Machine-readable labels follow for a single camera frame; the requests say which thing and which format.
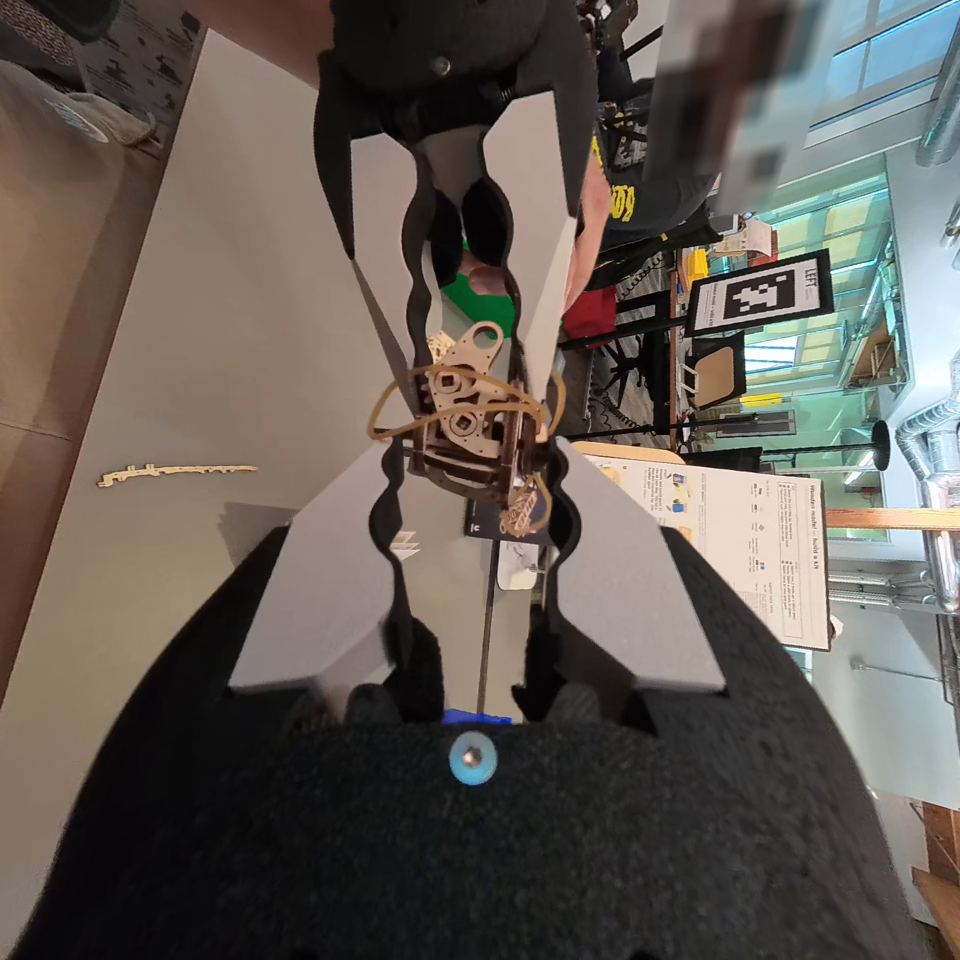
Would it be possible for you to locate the silver ventilation duct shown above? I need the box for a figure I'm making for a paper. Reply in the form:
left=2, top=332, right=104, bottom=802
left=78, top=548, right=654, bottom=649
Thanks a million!
left=913, top=71, right=960, bottom=177
left=896, top=397, right=960, bottom=616

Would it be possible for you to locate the red bag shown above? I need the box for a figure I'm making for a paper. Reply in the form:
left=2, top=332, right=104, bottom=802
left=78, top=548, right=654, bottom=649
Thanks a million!
left=562, top=288, right=618, bottom=346

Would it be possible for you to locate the person's left hand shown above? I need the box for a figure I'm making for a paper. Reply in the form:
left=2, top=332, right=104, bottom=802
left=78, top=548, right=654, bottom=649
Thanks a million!
left=459, top=159, right=609, bottom=310

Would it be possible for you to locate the printed instruction board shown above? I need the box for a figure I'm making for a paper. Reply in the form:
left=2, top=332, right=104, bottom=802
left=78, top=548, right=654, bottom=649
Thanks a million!
left=573, top=441, right=837, bottom=652

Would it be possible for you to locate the wood and black chair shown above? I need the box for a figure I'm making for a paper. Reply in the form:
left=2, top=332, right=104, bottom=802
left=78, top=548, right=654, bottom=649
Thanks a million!
left=675, top=330, right=751, bottom=410

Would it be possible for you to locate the tan rubber band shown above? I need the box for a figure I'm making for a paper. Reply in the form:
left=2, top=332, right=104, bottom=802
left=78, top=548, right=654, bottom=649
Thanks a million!
left=366, top=365, right=569, bottom=444

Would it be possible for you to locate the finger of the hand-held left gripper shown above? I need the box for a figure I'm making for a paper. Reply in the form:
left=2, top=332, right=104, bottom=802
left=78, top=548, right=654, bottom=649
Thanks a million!
left=478, top=88, right=582, bottom=382
left=348, top=131, right=440, bottom=412

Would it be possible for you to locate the wooden strip piece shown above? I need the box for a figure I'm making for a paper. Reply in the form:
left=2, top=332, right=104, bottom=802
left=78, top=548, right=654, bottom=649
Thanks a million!
left=97, top=463, right=260, bottom=489

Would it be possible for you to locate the black framed marker sign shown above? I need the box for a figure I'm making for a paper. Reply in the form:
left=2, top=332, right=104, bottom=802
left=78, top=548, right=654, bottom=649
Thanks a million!
left=684, top=249, right=835, bottom=339

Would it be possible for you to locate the green plastic bin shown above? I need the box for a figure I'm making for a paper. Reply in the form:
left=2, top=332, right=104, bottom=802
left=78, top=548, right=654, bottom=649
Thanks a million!
left=438, top=270, right=519, bottom=339

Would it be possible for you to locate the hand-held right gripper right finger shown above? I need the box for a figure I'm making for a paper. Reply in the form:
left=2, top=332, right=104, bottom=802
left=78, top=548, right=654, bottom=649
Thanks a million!
left=512, top=438, right=730, bottom=723

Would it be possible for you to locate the white flat object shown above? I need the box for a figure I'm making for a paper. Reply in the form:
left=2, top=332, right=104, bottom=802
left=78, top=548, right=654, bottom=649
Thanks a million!
left=497, top=540, right=549, bottom=594

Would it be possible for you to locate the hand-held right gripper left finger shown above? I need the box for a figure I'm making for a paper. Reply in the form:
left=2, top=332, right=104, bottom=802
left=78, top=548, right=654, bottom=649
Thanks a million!
left=227, top=442, right=445, bottom=723

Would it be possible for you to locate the wooden beam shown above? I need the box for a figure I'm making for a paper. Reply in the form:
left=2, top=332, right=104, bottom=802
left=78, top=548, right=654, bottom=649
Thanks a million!
left=825, top=508, right=960, bottom=543

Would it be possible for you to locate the thin black rod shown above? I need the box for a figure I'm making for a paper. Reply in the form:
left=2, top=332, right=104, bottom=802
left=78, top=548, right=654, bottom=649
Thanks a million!
left=477, top=570, right=502, bottom=714

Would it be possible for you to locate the wooden mechanical model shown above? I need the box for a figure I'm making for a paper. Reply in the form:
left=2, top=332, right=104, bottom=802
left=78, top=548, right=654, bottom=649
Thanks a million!
left=405, top=321, right=560, bottom=537

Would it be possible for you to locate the wooden crate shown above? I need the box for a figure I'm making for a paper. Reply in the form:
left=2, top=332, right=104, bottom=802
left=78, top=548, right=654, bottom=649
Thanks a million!
left=911, top=798, right=960, bottom=939

